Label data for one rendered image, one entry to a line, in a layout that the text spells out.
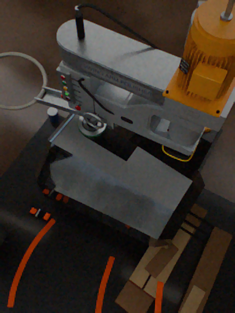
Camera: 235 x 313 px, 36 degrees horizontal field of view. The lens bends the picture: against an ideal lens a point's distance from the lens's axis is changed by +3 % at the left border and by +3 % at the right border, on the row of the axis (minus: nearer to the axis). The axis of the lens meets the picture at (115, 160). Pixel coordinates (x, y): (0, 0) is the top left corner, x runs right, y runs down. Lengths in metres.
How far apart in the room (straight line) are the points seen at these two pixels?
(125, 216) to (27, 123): 1.69
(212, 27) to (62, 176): 1.60
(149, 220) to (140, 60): 1.14
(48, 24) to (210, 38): 3.27
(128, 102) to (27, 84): 2.14
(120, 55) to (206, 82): 0.55
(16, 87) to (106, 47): 2.25
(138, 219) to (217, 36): 1.46
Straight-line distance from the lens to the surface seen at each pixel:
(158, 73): 1.84
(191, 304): 3.11
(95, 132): 2.62
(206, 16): 1.52
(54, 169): 2.69
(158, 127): 2.19
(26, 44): 4.41
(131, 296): 3.06
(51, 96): 2.74
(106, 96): 2.12
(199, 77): 1.53
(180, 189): 2.49
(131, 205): 2.51
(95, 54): 1.90
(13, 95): 4.02
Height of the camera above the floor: 3.17
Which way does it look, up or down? 65 degrees down
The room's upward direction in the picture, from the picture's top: straight up
